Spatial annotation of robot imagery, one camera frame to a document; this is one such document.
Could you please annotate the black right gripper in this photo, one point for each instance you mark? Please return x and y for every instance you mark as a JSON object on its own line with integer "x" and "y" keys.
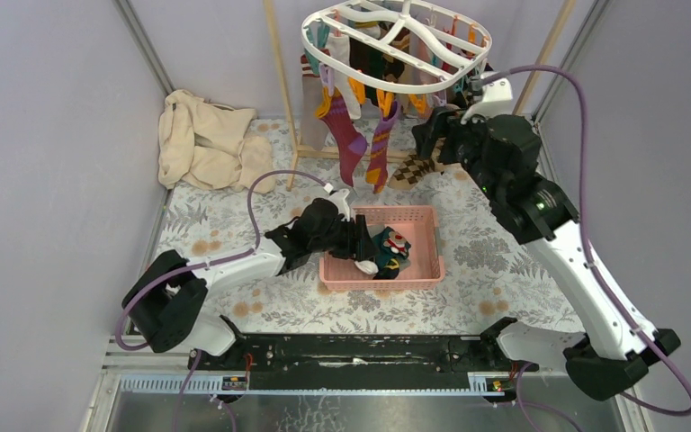
{"x": 443, "y": 124}

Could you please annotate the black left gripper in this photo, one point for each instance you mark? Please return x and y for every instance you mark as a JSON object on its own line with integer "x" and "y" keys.
{"x": 360, "y": 248}

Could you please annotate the black pinstriped sock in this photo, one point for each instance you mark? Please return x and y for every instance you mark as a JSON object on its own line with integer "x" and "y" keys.
{"x": 368, "y": 267}

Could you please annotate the teal green sock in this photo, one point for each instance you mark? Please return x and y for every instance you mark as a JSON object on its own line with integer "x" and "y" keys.
{"x": 391, "y": 243}

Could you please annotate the navy santa sock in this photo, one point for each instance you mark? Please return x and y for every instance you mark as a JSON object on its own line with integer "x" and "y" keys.
{"x": 389, "y": 267}

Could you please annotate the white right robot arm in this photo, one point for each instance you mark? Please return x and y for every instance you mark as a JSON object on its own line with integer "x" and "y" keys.
{"x": 617, "y": 346}

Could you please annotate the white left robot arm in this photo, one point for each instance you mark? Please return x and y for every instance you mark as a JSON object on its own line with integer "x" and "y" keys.
{"x": 165, "y": 304}

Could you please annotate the wooden hanger stand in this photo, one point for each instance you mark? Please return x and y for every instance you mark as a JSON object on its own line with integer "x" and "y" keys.
{"x": 524, "y": 32}

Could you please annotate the tan argyle sock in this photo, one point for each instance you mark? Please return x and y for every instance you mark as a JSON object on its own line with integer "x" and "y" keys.
{"x": 411, "y": 170}

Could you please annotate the pink plastic basket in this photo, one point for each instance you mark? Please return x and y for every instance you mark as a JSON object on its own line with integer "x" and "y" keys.
{"x": 425, "y": 266}

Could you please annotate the magenta purple striped sock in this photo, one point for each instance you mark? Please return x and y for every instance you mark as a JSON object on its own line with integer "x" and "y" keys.
{"x": 377, "y": 171}

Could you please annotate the mustard yellow sock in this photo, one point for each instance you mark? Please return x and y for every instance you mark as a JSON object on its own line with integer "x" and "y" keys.
{"x": 325, "y": 105}

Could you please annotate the beige long sock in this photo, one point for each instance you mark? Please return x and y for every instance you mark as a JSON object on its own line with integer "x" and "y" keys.
{"x": 314, "y": 132}

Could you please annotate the cream crumpled cloth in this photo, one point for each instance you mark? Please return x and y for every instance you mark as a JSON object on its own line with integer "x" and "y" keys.
{"x": 208, "y": 146}

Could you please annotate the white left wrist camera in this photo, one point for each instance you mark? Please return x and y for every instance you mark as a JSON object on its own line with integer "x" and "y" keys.
{"x": 342, "y": 198}

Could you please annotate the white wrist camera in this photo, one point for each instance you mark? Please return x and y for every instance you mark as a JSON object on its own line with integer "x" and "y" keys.
{"x": 496, "y": 99}
{"x": 342, "y": 198}

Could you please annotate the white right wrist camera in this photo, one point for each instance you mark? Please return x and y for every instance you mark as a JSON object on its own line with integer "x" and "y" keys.
{"x": 496, "y": 99}

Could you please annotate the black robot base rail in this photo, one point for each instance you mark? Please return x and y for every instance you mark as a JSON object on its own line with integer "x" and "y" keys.
{"x": 363, "y": 363}

